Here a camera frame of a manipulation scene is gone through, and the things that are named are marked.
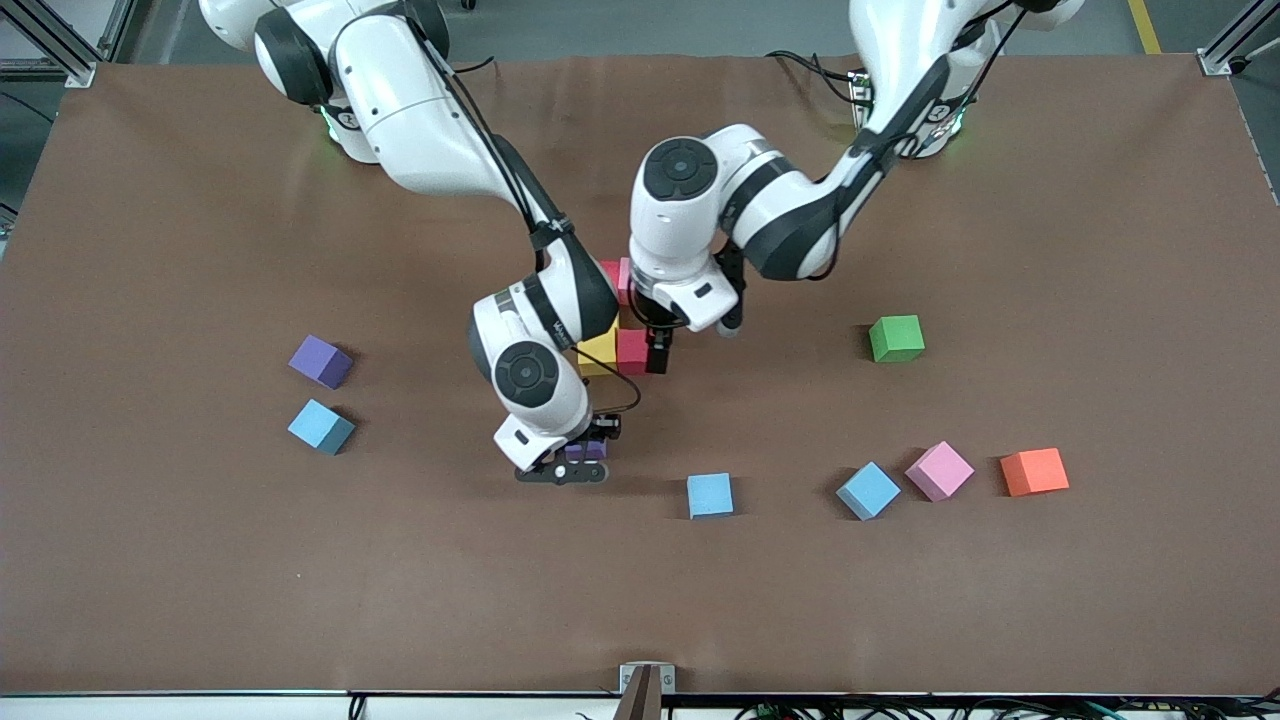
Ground yellow foam block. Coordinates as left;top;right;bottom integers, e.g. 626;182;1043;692
577;322;621;379

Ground light blue foam block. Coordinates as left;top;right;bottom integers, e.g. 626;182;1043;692
686;473;735;520
835;461;902;522
287;398;357;457

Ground brown table mat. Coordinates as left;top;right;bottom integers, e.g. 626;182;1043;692
0;50;1280;698

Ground green foam block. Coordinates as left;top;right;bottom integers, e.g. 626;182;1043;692
868;314;926;364

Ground orange foam block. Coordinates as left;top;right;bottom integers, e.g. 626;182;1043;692
1000;447;1071;498

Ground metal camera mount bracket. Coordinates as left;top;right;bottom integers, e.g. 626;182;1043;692
618;662;677;720

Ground black left base cable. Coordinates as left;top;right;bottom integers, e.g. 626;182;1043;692
765;48;859;104

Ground aluminium frame post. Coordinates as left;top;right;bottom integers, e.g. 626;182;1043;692
1197;0;1280;78
0;0;151;89

